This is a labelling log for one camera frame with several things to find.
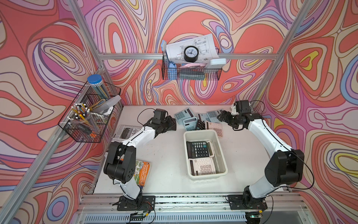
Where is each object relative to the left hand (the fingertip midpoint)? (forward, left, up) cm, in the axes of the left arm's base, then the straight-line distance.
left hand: (174, 121), depth 92 cm
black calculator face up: (-15, -15, -10) cm, 23 cm away
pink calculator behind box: (+4, -32, -11) cm, 34 cm away
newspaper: (-1, +36, -10) cm, 38 cm away
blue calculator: (+17, -7, -12) cm, 22 cm away
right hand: (-3, -31, +3) cm, 31 cm away
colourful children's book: (-30, +18, -10) cm, 37 cm away
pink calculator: (-26, -16, -10) cm, 32 cm away
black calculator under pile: (+3, -18, -7) cm, 20 cm away
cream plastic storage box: (-6, -13, -7) cm, 16 cm away
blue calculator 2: (+13, -28, -10) cm, 33 cm away
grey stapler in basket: (-7, +35, +20) cm, 41 cm away
